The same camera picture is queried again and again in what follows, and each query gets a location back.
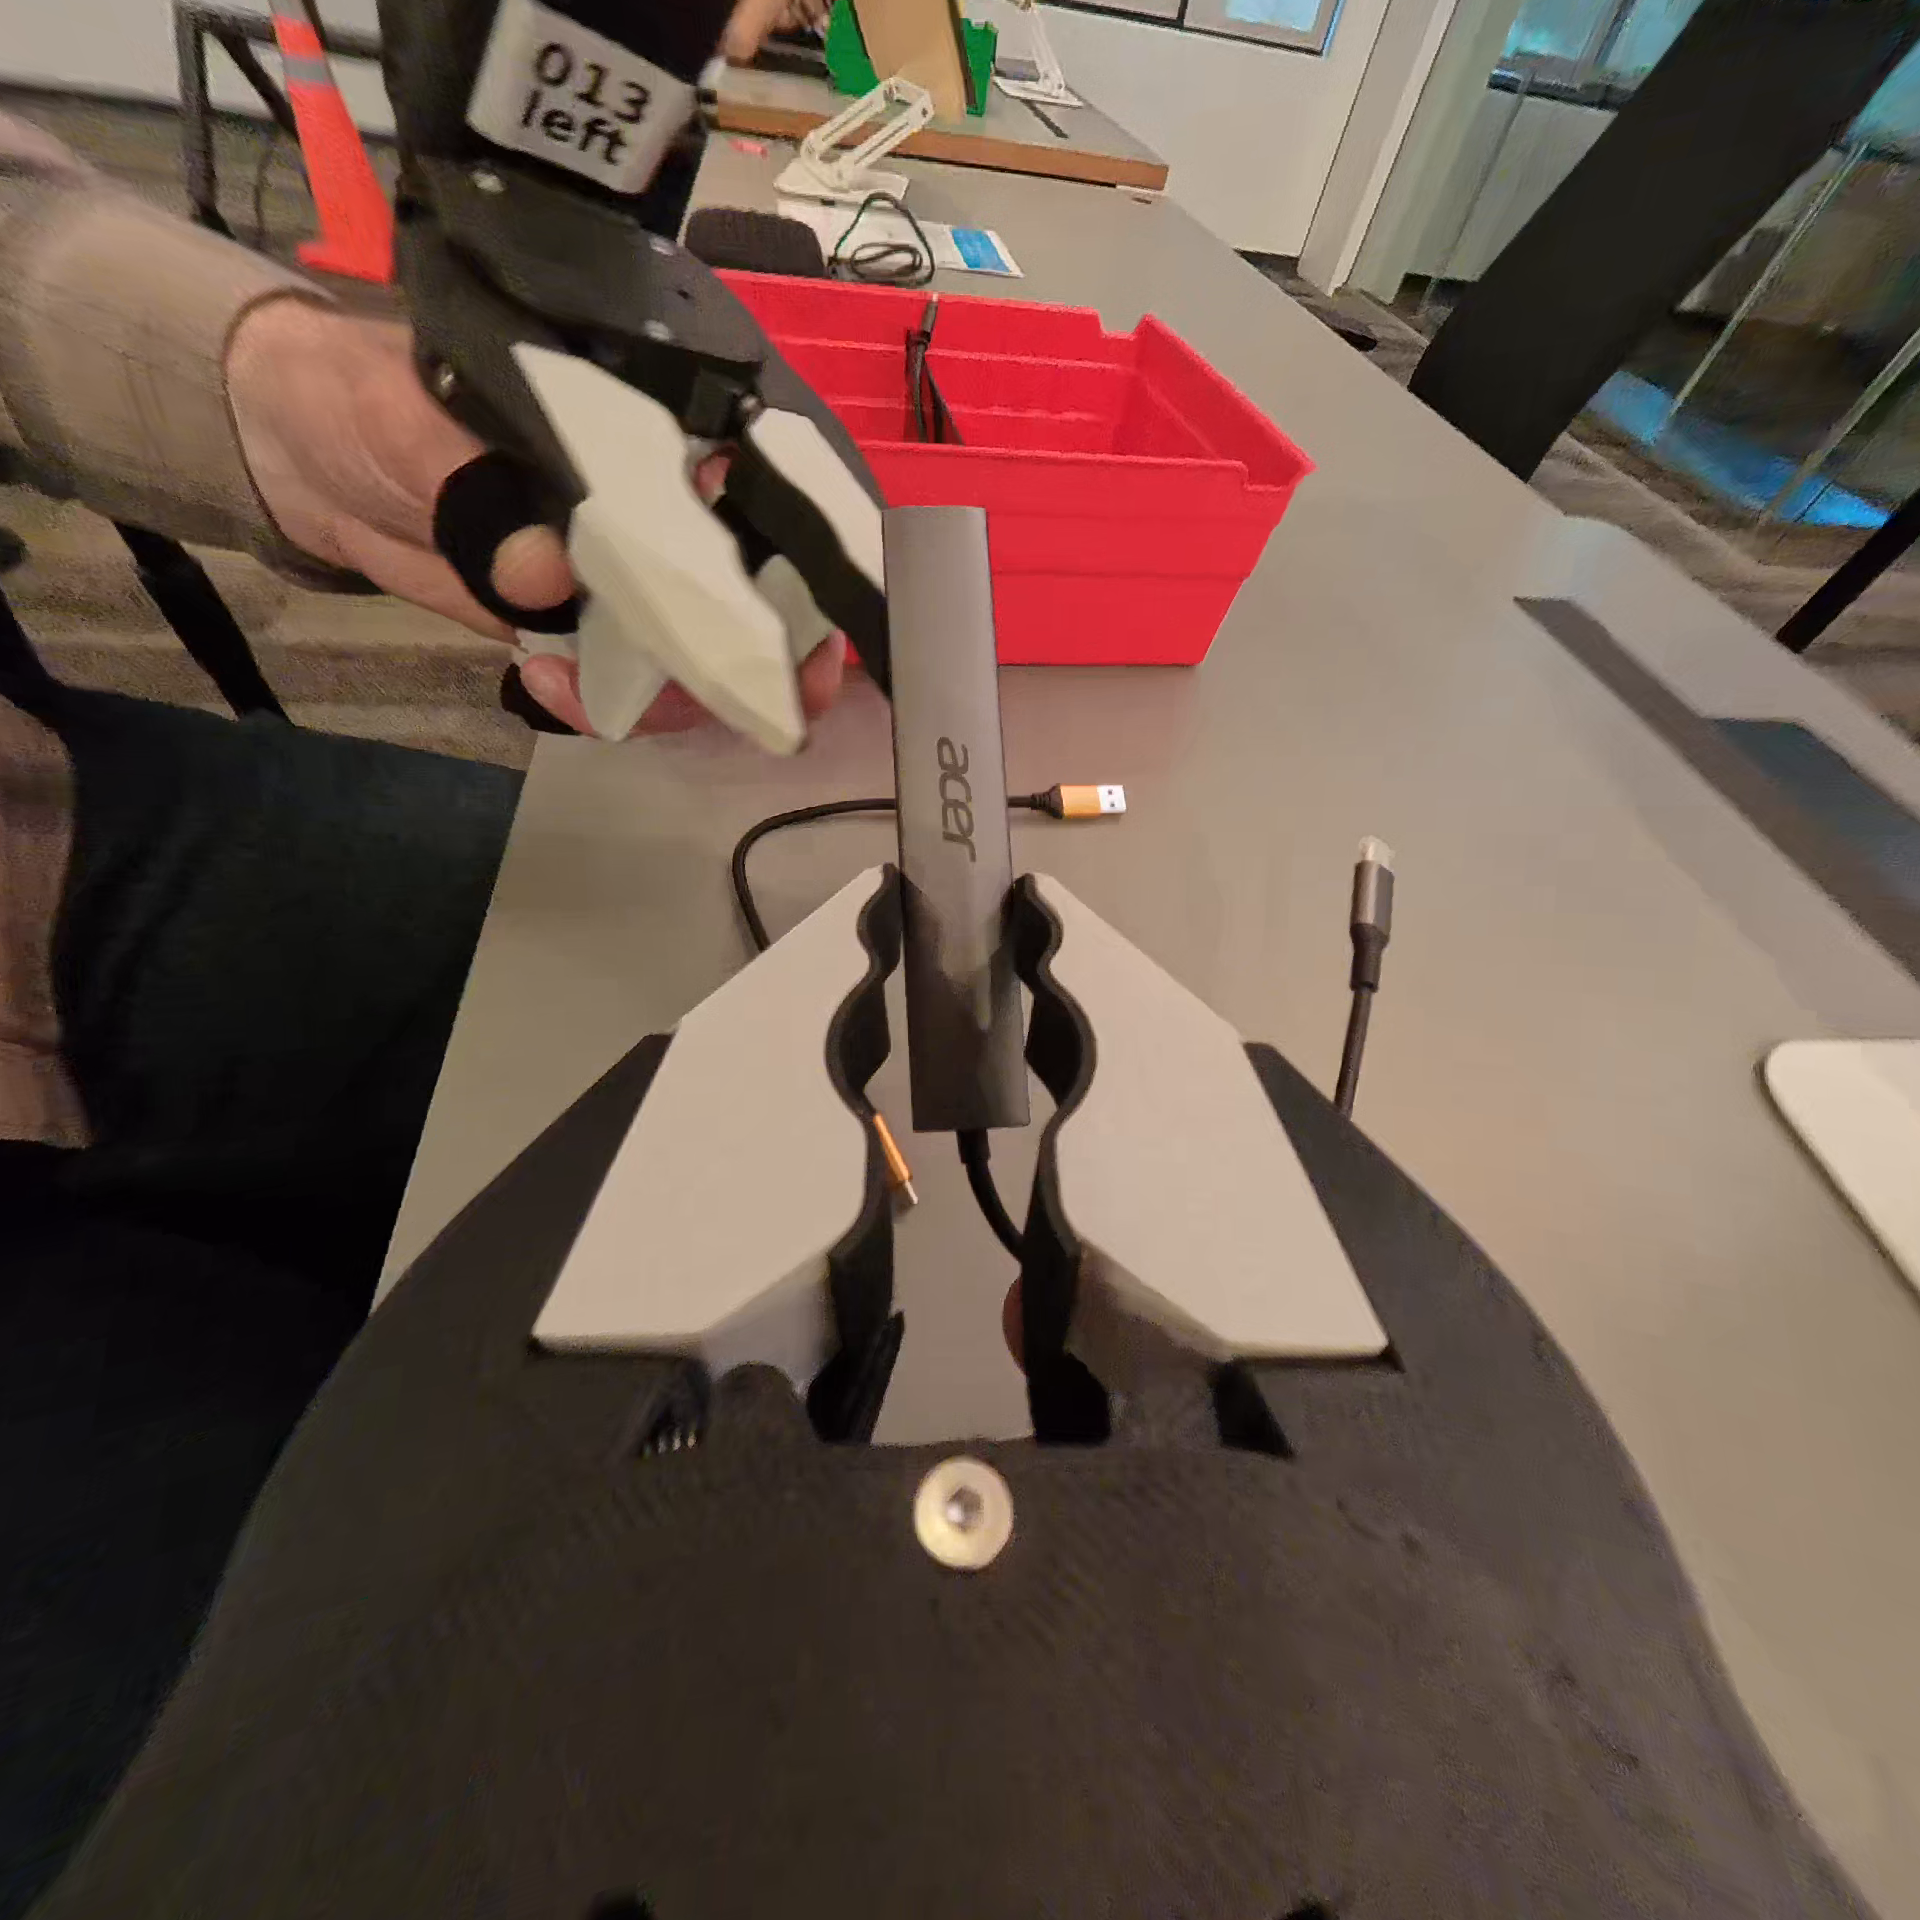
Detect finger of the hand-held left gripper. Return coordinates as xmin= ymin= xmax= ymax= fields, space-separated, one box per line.
xmin=726 ymin=405 xmax=892 ymax=648
xmin=503 ymin=340 xmax=815 ymax=760

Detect person's left hand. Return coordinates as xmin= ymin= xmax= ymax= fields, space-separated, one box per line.
xmin=225 ymin=287 xmax=858 ymax=739

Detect blue printed leaflet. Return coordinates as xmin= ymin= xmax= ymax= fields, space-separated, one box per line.
xmin=900 ymin=214 xmax=1028 ymax=281

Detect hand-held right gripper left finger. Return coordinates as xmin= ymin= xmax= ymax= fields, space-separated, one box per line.
xmin=528 ymin=866 xmax=907 ymax=1428

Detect red plastic bin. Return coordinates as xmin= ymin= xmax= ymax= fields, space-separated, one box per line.
xmin=716 ymin=264 xmax=1316 ymax=665

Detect hub cable grey plug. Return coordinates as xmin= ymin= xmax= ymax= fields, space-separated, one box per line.
xmin=951 ymin=843 xmax=1405 ymax=1273

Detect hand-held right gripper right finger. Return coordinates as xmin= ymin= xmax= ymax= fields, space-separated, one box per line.
xmin=1010 ymin=877 xmax=1400 ymax=1432

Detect black office chair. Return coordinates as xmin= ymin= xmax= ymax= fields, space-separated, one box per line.
xmin=1413 ymin=0 xmax=1920 ymax=480

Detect white stand base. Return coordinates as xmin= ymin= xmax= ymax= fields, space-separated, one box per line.
xmin=1761 ymin=1038 xmax=1920 ymax=1295

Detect wooden workbench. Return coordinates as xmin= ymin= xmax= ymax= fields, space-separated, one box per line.
xmin=708 ymin=60 xmax=1174 ymax=188

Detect orange plastic object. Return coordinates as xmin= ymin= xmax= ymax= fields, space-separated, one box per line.
xmin=266 ymin=0 xmax=401 ymax=287

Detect person's dark trouser leg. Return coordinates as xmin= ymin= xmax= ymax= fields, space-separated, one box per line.
xmin=0 ymin=691 xmax=523 ymax=1801

